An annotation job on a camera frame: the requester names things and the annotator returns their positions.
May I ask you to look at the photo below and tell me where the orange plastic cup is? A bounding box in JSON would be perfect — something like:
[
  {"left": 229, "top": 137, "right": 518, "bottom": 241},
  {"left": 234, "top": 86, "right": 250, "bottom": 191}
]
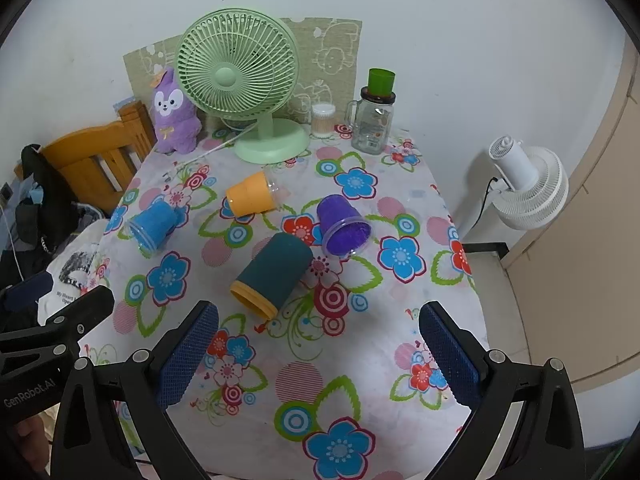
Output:
[{"left": 226, "top": 169, "right": 282, "bottom": 217}]

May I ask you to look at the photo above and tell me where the blue plastic cup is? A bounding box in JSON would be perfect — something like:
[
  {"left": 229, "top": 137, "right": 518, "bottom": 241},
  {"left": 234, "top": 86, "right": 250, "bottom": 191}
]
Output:
[{"left": 127, "top": 200, "right": 188, "bottom": 255}]

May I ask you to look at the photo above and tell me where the dark teal cup yellow rim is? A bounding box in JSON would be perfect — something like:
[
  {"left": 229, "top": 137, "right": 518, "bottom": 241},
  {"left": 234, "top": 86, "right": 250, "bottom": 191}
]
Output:
[{"left": 230, "top": 233, "right": 314, "bottom": 321}]

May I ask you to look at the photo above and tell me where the purple plastic cup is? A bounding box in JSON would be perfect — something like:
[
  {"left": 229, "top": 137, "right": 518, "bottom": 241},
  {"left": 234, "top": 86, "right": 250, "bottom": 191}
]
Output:
[{"left": 317, "top": 194, "right": 372, "bottom": 258}]

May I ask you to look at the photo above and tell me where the green cup on jar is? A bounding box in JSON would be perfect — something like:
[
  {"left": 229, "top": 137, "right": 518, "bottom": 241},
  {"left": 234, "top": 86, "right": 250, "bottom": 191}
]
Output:
[{"left": 367, "top": 68, "right": 396, "bottom": 98}]

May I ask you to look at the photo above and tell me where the person's left hand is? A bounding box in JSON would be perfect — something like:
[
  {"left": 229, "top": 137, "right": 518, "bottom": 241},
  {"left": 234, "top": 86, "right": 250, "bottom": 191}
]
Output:
[{"left": 14, "top": 415, "right": 49, "bottom": 474}]

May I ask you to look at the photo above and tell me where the white printed bag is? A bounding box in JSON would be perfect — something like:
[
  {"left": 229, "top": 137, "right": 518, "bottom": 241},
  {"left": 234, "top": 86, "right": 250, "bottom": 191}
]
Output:
[{"left": 37, "top": 219, "right": 110, "bottom": 325}]

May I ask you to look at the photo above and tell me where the black clothing pile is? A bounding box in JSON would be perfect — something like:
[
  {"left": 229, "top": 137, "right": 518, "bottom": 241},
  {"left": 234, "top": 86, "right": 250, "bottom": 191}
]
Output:
[{"left": 1, "top": 144, "right": 80, "bottom": 288}]

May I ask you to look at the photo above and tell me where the wooden chair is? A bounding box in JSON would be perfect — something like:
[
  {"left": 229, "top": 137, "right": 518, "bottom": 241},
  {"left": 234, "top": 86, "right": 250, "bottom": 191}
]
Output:
[{"left": 41, "top": 100, "right": 155, "bottom": 214}]

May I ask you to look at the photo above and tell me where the floral tablecloth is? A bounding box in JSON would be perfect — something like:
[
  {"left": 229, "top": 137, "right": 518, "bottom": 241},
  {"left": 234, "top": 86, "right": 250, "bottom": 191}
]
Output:
[{"left": 81, "top": 127, "right": 486, "bottom": 479}]

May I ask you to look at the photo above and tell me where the purple plush bunny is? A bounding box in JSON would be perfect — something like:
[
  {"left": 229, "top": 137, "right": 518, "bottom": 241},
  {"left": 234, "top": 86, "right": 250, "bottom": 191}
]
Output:
[{"left": 152, "top": 66, "right": 202, "bottom": 154}]

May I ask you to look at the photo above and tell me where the white circulator fan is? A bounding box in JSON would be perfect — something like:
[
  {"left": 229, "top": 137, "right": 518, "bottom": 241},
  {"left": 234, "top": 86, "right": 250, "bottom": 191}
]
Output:
[{"left": 487, "top": 136, "right": 570, "bottom": 231}]

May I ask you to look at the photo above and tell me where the green desk fan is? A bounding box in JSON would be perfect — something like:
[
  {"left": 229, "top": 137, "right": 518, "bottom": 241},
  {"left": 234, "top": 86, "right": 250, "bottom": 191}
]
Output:
[{"left": 175, "top": 8, "right": 310, "bottom": 165}]

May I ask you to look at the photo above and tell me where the cotton swab container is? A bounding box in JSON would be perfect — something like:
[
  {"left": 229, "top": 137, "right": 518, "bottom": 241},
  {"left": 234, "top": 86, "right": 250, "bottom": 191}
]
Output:
[{"left": 311, "top": 103, "right": 336, "bottom": 138}]

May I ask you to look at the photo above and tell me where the glass mason jar mug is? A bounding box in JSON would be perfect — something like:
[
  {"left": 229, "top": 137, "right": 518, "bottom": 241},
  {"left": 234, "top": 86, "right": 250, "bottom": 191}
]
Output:
[{"left": 345, "top": 87, "right": 396, "bottom": 155}]

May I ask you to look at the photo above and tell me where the white fan cable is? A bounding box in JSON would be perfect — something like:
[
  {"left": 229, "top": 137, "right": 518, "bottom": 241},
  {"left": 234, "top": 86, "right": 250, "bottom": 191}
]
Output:
[{"left": 176, "top": 122, "right": 262, "bottom": 167}]

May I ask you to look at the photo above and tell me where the cartoon pattern wall mat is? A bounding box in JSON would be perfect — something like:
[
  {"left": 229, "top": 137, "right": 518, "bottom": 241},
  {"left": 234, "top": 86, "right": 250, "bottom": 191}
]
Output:
[{"left": 124, "top": 18, "right": 361, "bottom": 124}]

